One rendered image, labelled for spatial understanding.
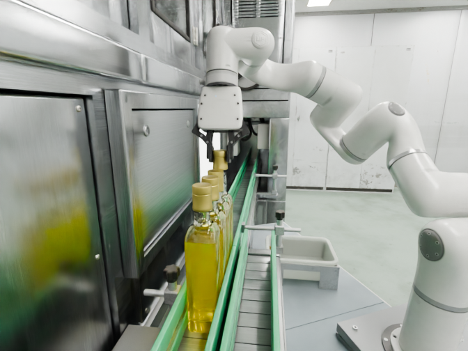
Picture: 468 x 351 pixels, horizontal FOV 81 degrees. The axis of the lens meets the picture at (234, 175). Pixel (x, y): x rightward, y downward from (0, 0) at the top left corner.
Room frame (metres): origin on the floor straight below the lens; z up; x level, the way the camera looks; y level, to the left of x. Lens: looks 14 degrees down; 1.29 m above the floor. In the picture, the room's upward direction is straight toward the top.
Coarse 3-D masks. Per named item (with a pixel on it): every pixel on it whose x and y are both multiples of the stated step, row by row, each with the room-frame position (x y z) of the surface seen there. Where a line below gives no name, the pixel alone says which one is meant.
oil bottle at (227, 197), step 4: (224, 196) 0.61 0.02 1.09; (228, 196) 0.61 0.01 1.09; (224, 200) 0.60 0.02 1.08; (228, 200) 0.60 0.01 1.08; (232, 200) 0.63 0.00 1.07; (228, 204) 0.60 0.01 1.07; (232, 204) 0.62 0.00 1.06; (232, 208) 0.62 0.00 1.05; (232, 212) 0.62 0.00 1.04; (232, 216) 0.62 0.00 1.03; (232, 220) 0.62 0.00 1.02; (232, 224) 0.62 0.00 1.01; (232, 228) 0.62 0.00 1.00; (232, 232) 0.62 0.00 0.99; (232, 236) 0.62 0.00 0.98; (232, 240) 0.62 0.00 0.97; (232, 244) 0.62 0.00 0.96
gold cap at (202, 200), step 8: (200, 184) 0.46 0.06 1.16; (208, 184) 0.46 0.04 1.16; (192, 192) 0.44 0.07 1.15; (200, 192) 0.44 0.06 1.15; (208, 192) 0.44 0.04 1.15; (192, 200) 0.45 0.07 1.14; (200, 200) 0.44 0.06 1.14; (208, 200) 0.44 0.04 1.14; (192, 208) 0.45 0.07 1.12; (200, 208) 0.43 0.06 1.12; (208, 208) 0.44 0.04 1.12
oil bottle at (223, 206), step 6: (222, 204) 0.55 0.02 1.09; (222, 210) 0.54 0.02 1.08; (228, 210) 0.57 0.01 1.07; (228, 216) 0.56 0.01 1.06; (228, 222) 0.56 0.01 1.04; (228, 228) 0.56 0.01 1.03; (228, 234) 0.56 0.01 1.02; (228, 240) 0.56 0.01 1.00; (228, 246) 0.56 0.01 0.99; (228, 252) 0.56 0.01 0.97; (228, 258) 0.56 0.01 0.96
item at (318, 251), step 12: (288, 240) 0.90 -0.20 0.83; (300, 240) 0.90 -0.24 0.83; (312, 240) 0.89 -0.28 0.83; (324, 240) 0.88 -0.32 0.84; (288, 252) 0.90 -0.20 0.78; (300, 252) 0.89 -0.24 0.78; (312, 252) 0.89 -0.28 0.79; (324, 252) 0.87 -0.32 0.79; (312, 264) 0.73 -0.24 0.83; (324, 264) 0.73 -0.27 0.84; (336, 264) 0.73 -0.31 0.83
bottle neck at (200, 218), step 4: (196, 212) 0.44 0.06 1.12; (200, 212) 0.44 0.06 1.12; (204, 212) 0.44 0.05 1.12; (208, 212) 0.44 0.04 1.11; (196, 216) 0.44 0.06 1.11; (200, 216) 0.44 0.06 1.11; (204, 216) 0.44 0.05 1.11; (208, 216) 0.44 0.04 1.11; (196, 220) 0.44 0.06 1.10; (200, 220) 0.44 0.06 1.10; (204, 220) 0.44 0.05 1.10; (208, 220) 0.44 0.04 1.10; (200, 224) 0.44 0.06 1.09; (204, 224) 0.44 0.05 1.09
